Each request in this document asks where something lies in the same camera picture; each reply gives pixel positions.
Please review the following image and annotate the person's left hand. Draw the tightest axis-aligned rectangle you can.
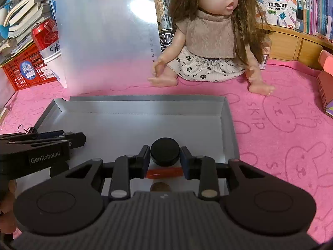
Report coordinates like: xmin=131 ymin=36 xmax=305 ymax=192
xmin=0 ymin=180 xmax=17 ymax=234

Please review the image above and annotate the pocket label printer box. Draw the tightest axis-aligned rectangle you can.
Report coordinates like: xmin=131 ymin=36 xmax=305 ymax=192
xmin=256 ymin=0 xmax=297 ymax=29

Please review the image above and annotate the brown-haired baby doll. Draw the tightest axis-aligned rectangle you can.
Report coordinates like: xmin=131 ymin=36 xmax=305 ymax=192
xmin=150 ymin=0 xmax=274 ymax=96

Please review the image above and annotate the stack of books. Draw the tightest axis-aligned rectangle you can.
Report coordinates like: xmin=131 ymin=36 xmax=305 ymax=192
xmin=1 ymin=0 xmax=51 ymax=64

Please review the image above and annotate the wooden drawer box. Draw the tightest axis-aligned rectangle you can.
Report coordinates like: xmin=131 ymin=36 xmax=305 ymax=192
xmin=257 ymin=24 xmax=332 ymax=70

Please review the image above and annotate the translucent plastic clipboard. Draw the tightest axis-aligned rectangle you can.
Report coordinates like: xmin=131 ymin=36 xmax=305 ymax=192
xmin=56 ymin=0 xmax=161 ymax=96

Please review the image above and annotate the red plastic crate left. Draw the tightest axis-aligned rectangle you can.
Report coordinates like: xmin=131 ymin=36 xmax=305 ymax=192
xmin=1 ymin=43 xmax=56 ymax=91

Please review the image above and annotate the pink blanket with bunnies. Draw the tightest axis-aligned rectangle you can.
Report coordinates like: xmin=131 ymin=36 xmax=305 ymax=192
xmin=10 ymin=65 xmax=332 ymax=249

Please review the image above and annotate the red soda can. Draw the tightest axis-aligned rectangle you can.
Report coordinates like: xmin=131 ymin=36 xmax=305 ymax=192
xmin=32 ymin=18 xmax=60 ymax=59

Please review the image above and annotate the grey cardboard box tray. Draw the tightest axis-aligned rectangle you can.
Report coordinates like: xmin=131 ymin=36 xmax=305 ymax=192
xmin=15 ymin=94 xmax=241 ymax=196

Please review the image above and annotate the row of upright books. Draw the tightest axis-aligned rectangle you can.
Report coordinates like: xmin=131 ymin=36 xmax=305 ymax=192
xmin=152 ymin=0 xmax=333 ymax=53

